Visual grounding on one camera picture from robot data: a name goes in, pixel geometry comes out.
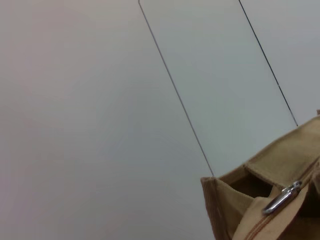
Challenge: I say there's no khaki canvas food bag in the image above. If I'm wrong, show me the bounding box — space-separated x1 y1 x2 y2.
200 109 320 240

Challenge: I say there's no silver metal zipper pull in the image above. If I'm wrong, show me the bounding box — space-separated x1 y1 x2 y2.
261 180 303 216

